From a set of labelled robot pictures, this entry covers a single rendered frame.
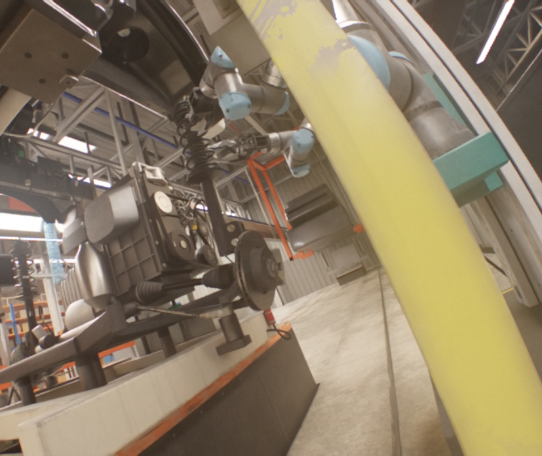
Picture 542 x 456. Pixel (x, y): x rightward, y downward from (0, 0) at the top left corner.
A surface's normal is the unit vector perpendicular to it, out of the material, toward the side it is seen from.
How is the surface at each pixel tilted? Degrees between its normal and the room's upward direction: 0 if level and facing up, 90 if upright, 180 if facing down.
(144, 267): 90
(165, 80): 143
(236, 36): 180
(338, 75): 90
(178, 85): 135
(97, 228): 90
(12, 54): 180
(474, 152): 90
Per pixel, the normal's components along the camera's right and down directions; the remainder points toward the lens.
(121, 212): 0.65, -0.45
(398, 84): 0.65, 0.28
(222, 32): 0.38, 0.89
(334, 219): -0.37, -0.11
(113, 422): 0.85, -0.44
